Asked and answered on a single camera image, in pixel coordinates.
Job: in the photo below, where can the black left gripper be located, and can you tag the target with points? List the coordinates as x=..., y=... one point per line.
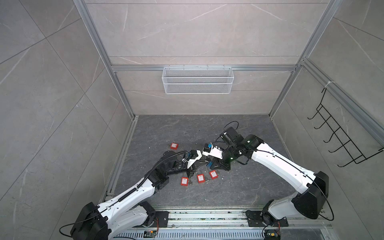
x=203, y=163

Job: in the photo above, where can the metal base rail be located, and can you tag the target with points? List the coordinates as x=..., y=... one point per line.
x=227, y=223

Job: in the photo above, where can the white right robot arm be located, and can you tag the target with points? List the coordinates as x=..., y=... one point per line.
x=311, y=189

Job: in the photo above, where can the red safety padlock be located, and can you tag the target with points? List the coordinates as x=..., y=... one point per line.
x=174, y=146
x=201, y=178
x=213, y=175
x=184, y=181

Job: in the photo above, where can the white wire mesh basket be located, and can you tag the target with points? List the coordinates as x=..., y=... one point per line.
x=197, y=80

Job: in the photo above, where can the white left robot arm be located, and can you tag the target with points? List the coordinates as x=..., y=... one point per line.
x=130, y=209

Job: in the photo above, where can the black wire hook rack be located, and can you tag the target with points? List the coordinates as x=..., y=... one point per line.
x=340, y=134

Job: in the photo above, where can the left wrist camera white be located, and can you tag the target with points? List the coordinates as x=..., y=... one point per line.
x=193, y=156

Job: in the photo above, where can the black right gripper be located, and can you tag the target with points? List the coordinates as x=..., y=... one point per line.
x=220, y=164

